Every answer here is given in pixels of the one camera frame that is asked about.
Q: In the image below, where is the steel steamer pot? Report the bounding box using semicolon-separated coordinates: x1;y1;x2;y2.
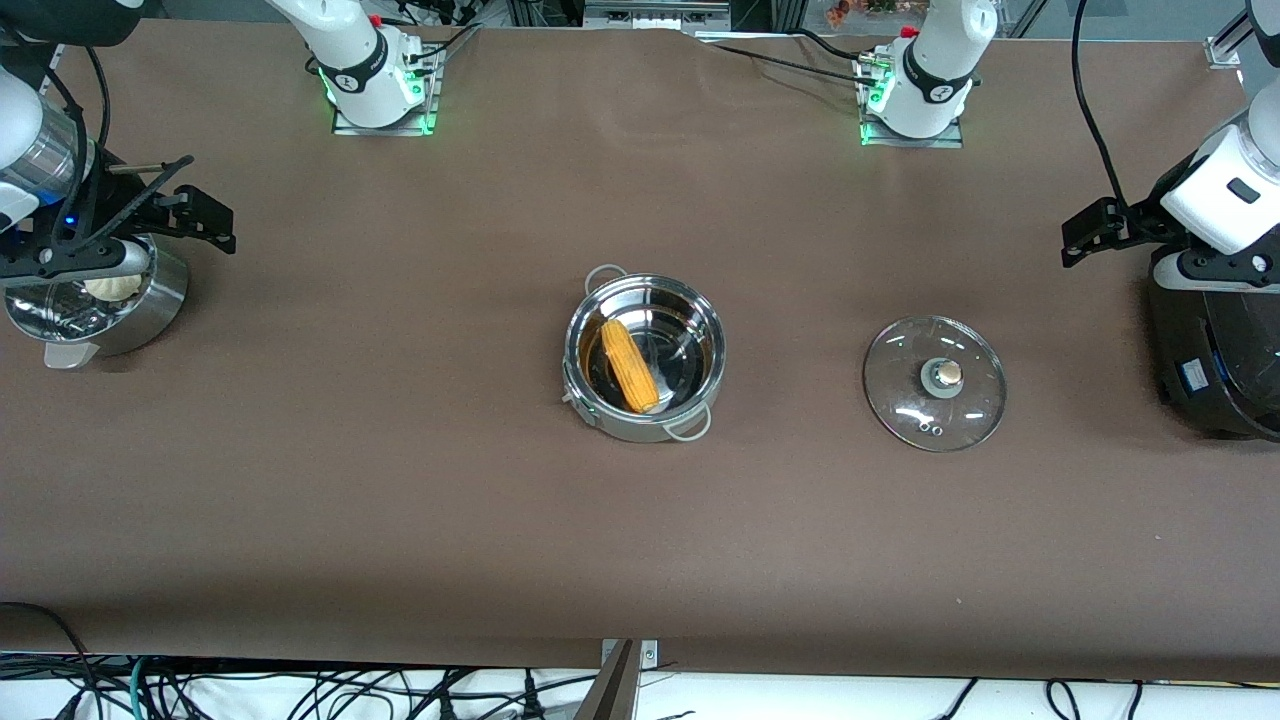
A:
3;232;191;371

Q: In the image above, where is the dark table post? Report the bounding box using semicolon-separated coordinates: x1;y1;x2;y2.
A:
575;640;643;720

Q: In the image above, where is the grey socket box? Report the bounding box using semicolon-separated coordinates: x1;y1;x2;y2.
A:
583;0;733;31

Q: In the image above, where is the perforated steel steamer insert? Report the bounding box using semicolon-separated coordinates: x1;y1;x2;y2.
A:
10;280;151;336

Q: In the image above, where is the white steamed bun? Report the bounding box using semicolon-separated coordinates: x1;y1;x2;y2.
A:
83;272;151;303

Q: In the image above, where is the glass pot lid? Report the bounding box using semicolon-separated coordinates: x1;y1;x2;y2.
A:
862;315;1008;453

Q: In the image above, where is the black cable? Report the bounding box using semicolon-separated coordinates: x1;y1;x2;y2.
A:
0;30;196;251
700;28;881;89
0;600;101;720
1070;0;1131;206

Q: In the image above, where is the brown table cover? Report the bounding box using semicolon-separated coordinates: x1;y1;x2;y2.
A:
0;18;1280;683

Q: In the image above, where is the yellow corn cob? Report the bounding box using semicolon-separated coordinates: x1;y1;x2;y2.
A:
600;318;661;415

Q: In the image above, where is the black round appliance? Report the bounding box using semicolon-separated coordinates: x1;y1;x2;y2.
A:
1145;245;1280;443

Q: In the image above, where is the steel electric cooking pot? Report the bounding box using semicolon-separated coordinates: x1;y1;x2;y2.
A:
560;264;728;444

